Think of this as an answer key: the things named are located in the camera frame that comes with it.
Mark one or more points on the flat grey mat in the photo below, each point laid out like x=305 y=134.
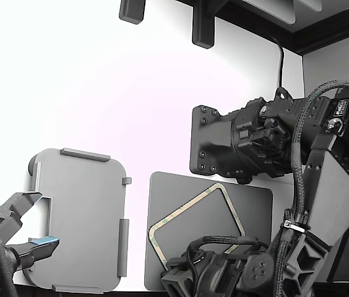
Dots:
x=255 y=210

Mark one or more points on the dark grey mounting bracket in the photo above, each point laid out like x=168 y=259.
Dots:
x=131 y=12
x=203 y=28

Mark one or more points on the grey holder plate with rails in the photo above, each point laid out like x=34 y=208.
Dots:
x=84 y=216

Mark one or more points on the black enclosure frame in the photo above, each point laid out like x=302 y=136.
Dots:
x=248 y=20

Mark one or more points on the black six-joint robot arm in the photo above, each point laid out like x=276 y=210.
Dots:
x=218 y=142

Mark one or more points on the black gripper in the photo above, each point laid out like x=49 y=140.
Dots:
x=214 y=278

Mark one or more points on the tan rectangular adhesive frame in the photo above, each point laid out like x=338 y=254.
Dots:
x=187 y=204

